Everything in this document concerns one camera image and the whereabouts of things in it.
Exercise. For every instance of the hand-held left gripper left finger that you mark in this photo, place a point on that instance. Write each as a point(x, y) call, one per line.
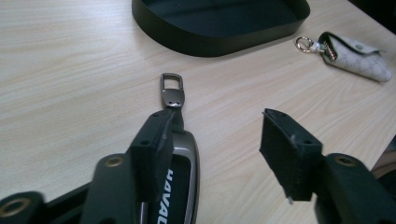
point(149, 155)

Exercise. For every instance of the black oval tray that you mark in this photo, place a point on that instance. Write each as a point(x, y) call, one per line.
point(218, 25)

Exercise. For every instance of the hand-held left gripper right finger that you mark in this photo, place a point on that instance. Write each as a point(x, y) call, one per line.
point(295, 155)

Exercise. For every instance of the white patterned key pouch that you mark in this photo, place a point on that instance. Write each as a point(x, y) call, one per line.
point(351, 56)

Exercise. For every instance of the silver black car key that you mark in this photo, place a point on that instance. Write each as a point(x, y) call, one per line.
point(182, 161)

